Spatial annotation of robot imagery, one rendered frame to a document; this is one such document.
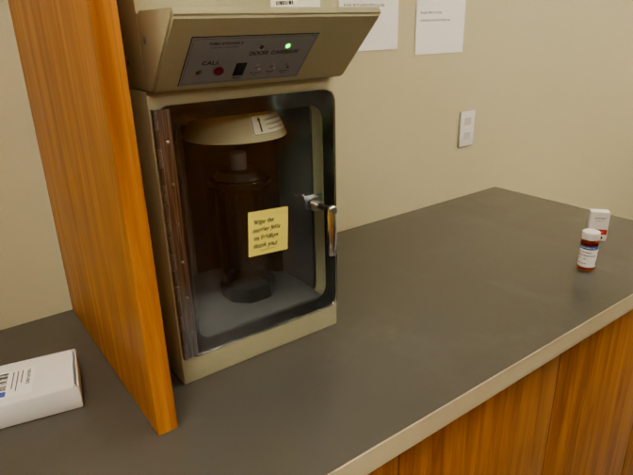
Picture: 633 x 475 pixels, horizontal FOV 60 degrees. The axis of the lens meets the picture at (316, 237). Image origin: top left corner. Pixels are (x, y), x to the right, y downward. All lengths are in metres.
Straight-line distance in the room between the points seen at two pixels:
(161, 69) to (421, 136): 1.14
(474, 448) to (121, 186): 0.76
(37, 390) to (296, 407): 0.40
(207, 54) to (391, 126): 0.99
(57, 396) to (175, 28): 0.57
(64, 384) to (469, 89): 1.46
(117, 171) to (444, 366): 0.61
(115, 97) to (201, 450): 0.48
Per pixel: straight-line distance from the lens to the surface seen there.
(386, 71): 1.62
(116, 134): 0.69
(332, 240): 0.92
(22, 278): 1.27
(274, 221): 0.90
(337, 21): 0.81
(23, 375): 1.01
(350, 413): 0.87
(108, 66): 0.68
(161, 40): 0.71
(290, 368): 0.97
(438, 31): 1.76
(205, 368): 0.96
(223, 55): 0.76
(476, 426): 1.06
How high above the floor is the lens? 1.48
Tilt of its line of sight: 21 degrees down
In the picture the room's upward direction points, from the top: 2 degrees counter-clockwise
